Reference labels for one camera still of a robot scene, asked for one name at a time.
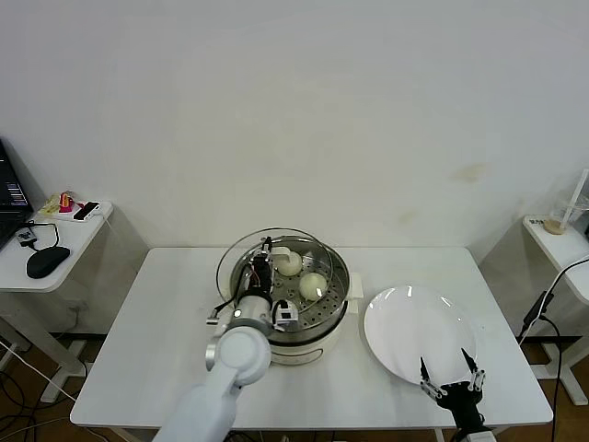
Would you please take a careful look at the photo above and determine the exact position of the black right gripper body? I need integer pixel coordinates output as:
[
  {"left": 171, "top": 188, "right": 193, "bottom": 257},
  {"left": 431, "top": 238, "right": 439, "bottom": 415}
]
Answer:
[{"left": 435, "top": 380, "right": 487, "bottom": 434}]

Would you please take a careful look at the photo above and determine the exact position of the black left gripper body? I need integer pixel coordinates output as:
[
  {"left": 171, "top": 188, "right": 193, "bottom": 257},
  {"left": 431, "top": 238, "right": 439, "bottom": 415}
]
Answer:
[{"left": 247, "top": 251, "right": 279, "bottom": 300}]

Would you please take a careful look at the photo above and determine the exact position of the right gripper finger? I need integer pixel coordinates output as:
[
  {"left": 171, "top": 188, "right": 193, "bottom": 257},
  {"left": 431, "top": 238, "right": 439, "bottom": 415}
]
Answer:
[
  {"left": 417, "top": 356, "right": 446, "bottom": 400},
  {"left": 460, "top": 347, "right": 488, "bottom": 393}
]

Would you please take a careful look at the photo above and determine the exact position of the round glass pot lid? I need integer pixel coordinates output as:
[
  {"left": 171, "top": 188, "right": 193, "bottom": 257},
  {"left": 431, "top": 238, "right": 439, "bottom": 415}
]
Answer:
[{"left": 214, "top": 225, "right": 334, "bottom": 320}]

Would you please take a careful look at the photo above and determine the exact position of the white steamed baozi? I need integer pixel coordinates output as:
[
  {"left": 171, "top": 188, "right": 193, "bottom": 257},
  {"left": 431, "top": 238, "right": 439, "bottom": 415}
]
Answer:
[
  {"left": 278, "top": 251, "right": 304, "bottom": 277},
  {"left": 298, "top": 272, "right": 329, "bottom": 301}
]

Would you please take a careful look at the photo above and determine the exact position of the stainless steel steamer basket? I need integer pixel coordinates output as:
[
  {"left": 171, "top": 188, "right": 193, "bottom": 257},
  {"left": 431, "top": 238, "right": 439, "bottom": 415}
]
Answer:
[{"left": 216, "top": 236, "right": 364, "bottom": 344}]

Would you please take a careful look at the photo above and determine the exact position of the large white plate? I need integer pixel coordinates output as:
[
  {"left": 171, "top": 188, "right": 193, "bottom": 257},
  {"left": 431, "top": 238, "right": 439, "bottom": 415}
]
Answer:
[{"left": 363, "top": 286, "right": 479, "bottom": 389}]

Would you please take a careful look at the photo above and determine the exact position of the cream electric cooking pot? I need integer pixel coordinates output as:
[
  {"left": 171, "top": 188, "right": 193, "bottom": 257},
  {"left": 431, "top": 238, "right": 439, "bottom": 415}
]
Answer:
[{"left": 264, "top": 317, "right": 344, "bottom": 368}]

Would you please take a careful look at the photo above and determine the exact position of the white side table with cup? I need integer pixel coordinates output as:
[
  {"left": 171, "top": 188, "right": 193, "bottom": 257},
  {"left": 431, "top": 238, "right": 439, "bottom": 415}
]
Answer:
[{"left": 521, "top": 215, "right": 589, "bottom": 407}]

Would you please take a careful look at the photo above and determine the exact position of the plastic cup with straw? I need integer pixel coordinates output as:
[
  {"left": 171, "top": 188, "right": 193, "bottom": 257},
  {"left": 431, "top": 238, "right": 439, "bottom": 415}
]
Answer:
[{"left": 542, "top": 169, "right": 589, "bottom": 238}]

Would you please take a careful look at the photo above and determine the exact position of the black and white phone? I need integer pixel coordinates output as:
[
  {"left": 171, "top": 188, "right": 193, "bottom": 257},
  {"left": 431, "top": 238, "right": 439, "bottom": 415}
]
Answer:
[{"left": 73, "top": 200, "right": 102, "bottom": 222}]

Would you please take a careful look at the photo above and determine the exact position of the white side table with laptop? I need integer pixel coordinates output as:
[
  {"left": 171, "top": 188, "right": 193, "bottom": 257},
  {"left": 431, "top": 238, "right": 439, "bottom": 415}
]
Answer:
[{"left": 0, "top": 199, "right": 115, "bottom": 405}]

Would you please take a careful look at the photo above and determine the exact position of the black computer mouse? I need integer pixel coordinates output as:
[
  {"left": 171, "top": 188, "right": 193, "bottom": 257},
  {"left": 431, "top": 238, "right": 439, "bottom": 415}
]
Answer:
[{"left": 25, "top": 245, "right": 73, "bottom": 279}]

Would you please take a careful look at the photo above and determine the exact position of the yellow snack packet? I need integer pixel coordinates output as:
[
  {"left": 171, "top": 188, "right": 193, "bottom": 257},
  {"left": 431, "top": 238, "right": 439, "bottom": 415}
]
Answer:
[{"left": 38, "top": 192, "right": 63, "bottom": 216}]

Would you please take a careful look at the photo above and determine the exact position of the black laptop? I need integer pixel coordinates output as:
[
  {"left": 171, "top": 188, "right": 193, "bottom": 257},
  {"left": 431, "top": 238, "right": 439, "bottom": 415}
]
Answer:
[{"left": 0, "top": 135, "right": 36, "bottom": 252}]

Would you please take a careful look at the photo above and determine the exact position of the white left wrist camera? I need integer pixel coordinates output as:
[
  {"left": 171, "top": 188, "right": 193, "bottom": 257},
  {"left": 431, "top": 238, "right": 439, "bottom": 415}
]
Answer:
[{"left": 270, "top": 298, "right": 301, "bottom": 332}]

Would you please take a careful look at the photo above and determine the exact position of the black cable with inline adapter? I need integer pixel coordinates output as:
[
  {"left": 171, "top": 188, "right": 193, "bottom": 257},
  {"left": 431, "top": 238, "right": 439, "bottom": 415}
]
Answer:
[{"left": 515, "top": 259, "right": 589, "bottom": 442}]

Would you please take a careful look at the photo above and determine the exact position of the white floor cable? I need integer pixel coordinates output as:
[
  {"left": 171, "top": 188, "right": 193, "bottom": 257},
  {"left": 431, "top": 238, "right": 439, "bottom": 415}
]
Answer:
[{"left": 0, "top": 338, "right": 79, "bottom": 402}]

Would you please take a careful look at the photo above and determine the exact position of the black adapter with cable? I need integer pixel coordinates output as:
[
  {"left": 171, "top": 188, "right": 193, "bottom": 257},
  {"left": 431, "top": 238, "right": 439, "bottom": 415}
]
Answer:
[{"left": 16, "top": 219, "right": 62, "bottom": 252}]

